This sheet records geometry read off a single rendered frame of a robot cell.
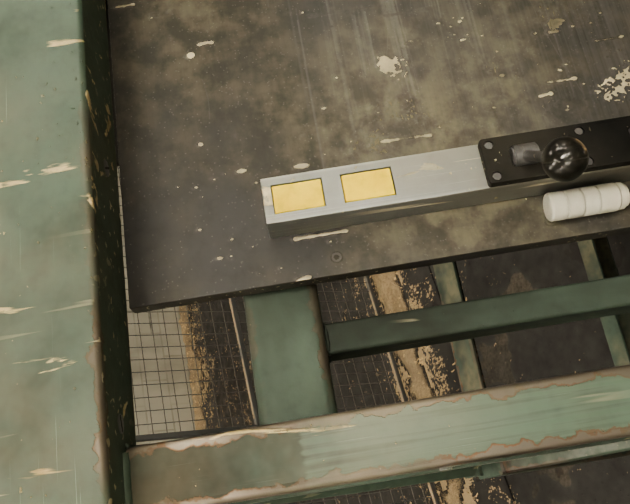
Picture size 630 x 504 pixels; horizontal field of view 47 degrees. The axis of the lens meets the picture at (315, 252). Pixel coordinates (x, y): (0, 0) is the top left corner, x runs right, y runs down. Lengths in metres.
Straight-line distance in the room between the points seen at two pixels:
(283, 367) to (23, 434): 0.25
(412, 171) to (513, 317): 0.19
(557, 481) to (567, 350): 0.46
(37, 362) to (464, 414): 0.37
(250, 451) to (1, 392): 0.21
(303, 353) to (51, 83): 0.36
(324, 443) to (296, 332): 0.15
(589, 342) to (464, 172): 1.93
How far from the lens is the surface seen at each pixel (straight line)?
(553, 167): 0.63
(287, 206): 0.71
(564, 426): 0.67
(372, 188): 0.72
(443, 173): 0.73
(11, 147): 0.74
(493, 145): 0.74
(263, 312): 0.76
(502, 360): 2.91
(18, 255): 0.69
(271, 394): 0.74
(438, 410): 0.65
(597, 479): 2.68
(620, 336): 2.33
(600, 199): 0.77
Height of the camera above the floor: 2.02
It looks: 30 degrees down
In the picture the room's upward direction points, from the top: 88 degrees counter-clockwise
